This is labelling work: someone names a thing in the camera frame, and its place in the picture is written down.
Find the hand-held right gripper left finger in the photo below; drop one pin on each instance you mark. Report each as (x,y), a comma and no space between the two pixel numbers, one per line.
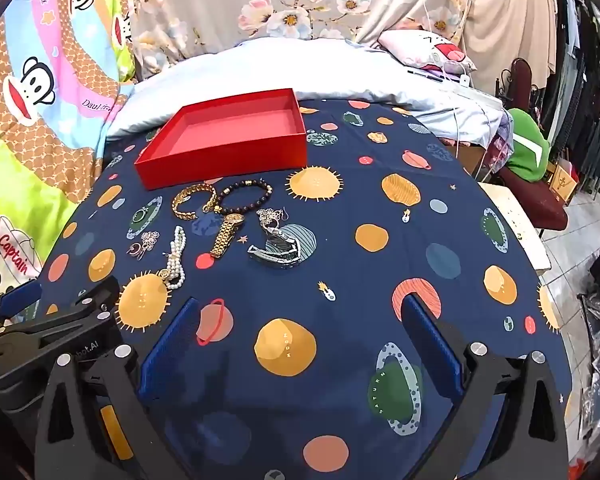
(170,345)

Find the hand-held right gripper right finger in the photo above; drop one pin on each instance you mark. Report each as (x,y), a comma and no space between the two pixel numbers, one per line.
(430,345)

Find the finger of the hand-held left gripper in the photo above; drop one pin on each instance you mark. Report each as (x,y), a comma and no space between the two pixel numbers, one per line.
(22,296)
(97,295)

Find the silver flower earring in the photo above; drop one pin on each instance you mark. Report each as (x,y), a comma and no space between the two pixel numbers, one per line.
(150,241)

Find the silver crystal jewellery piece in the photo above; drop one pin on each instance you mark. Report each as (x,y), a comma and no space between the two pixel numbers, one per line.
(172,260)

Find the gold wristwatch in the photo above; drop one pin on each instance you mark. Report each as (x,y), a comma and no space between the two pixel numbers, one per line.
(225,235)

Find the red cardboard box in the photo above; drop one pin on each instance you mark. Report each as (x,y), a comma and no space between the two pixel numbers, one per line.
(220,160)

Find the white side table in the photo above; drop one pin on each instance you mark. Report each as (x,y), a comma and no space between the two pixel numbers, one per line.
(515,220)

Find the navy planet print blanket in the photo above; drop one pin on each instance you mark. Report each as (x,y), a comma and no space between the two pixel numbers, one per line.
(355,200)

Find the dark red chair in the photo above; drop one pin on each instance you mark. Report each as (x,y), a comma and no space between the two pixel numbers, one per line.
(550,210)

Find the cartoon monkey print blanket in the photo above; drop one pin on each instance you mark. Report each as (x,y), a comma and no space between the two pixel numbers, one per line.
(55,110)

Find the brown cardboard box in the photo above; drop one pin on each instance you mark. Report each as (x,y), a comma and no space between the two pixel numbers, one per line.
(470,157)

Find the small tan paper bag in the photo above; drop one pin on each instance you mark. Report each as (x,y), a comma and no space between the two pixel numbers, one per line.
(562,180)

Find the pink and white pillow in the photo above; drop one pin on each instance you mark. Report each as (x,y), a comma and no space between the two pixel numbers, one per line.
(420,45)

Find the grey floral sheet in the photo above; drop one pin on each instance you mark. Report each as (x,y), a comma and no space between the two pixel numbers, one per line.
(205,10)

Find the rack of hanging clothes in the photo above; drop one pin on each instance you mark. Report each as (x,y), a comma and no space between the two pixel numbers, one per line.
(590,85)

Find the beige curtain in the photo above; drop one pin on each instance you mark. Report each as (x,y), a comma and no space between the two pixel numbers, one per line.
(505,10)

